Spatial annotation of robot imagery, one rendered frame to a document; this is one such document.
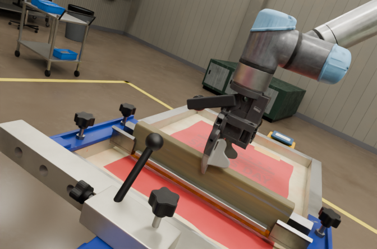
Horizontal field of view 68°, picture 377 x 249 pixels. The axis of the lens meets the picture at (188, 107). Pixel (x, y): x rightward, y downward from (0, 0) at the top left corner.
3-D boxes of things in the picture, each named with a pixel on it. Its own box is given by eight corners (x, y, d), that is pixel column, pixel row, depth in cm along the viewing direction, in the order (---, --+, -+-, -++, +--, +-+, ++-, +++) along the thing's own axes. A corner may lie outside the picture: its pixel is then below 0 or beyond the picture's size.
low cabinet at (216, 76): (293, 116, 663) (306, 90, 643) (271, 124, 534) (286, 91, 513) (231, 87, 752) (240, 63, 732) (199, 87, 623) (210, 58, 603)
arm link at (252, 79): (234, 60, 55) (244, 60, 62) (225, 82, 56) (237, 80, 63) (270, 74, 52) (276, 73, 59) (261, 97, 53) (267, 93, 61)
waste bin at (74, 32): (92, 44, 666) (99, 14, 645) (70, 41, 620) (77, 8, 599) (79, 37, 696) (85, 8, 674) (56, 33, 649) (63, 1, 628)
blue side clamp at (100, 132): (125, 133, 88) (132, 114, 86) (138, 141, 87) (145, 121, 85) (41, 164, 62) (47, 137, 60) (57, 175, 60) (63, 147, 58)
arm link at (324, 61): (337, 47, 61) (289, 30, 61) (361, 50, 50) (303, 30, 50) (320, 81, 63) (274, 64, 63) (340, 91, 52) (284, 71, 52)
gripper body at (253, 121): (243, 153, 56) (267, 98, 53) (206, 134, 59) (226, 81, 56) (251, 143, 63) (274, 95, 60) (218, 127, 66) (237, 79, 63)
